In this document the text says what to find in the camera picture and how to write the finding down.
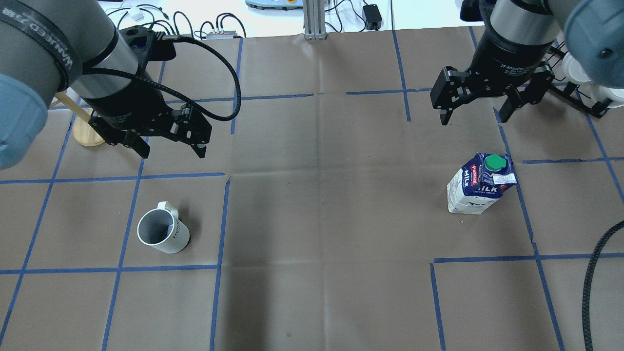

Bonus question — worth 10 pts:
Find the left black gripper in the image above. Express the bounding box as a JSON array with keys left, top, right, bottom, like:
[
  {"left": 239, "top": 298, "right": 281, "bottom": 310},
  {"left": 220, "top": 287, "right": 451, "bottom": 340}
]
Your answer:
[{"left": 79, "top": 27, "right": 212, "bottom": 158}]

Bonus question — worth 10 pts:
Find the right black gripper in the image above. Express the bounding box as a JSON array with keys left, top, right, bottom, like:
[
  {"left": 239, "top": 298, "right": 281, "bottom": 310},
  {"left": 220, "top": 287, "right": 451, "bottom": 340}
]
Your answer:
[{"left": 430, "top": 29, "right": 554, "bottom": 126}]

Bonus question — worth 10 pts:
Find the black wire cup rack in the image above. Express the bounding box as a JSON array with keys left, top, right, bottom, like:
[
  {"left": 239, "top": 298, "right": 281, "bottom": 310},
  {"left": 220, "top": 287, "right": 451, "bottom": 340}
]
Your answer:
[{"left": 545, "top": 40, "right": 624, "bottom": 118}]

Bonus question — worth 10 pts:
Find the black corrugated cable right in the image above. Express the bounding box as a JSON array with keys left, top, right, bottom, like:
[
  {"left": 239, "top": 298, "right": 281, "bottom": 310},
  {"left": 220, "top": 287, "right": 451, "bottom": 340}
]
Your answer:
[{"left": 582, "top": 224, "right": 624, "bottom": 351}]

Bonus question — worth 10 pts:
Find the black power adapter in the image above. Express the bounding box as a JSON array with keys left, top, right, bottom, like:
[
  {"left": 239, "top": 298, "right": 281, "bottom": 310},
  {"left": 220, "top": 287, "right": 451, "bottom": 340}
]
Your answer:
[{"left": 362, "top": 4, "right": 383, "bottom": 31}]

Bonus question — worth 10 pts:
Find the grey usb hub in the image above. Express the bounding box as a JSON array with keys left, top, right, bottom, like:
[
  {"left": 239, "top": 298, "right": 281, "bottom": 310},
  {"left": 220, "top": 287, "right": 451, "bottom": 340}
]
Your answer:
[{"left": 203, "top": 31, "right": 240, "bottom": 40}]

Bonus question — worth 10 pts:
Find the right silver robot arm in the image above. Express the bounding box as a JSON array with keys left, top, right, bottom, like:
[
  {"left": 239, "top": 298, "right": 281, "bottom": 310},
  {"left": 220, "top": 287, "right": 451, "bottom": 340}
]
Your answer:
[{"left": 430, "top": 0, "right": 623, "bottom": 126}]

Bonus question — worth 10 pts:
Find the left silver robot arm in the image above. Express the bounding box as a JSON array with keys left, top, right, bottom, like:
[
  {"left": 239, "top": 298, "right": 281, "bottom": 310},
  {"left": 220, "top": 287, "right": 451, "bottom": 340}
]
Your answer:
[{"left": 0, "top": 0, "right": 212, "bottom": 169}]

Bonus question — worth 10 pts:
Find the aluminium frame post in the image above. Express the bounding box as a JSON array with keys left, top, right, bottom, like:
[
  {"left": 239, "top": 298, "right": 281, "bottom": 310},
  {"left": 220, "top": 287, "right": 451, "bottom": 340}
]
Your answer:
[{"left": 302, "top": 0, "right": 327, "bottom": 40}]

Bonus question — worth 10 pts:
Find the white ceramic mug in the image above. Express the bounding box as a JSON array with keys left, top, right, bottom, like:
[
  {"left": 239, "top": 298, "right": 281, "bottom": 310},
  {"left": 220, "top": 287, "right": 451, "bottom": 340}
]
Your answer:
[{"left": 136, "top": 201, "right": 190, "bottom": 254}]

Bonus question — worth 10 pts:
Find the brown paper table cover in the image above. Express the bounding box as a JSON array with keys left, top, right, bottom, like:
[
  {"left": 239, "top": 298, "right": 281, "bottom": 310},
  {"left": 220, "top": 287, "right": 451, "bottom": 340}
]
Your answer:
[{"left": 1, "top": 27, "right": 623, "bottom": 351}]

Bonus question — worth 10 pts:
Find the black corrugated cable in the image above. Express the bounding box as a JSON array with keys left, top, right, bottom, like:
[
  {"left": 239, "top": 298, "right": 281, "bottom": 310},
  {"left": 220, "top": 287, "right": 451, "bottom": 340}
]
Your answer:
[
  {"left": 83, "top": 35, "right": 242, "bottom": 122},
  {"left": 582, "top": 224, "right": 624, "bottom": 351}
]

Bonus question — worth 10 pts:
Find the blue white milk carton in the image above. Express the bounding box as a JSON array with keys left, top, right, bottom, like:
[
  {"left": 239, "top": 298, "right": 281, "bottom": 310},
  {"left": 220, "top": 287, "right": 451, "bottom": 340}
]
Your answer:
[{"left": 447, "top": 153, "right": 518, "bottom": 215}]

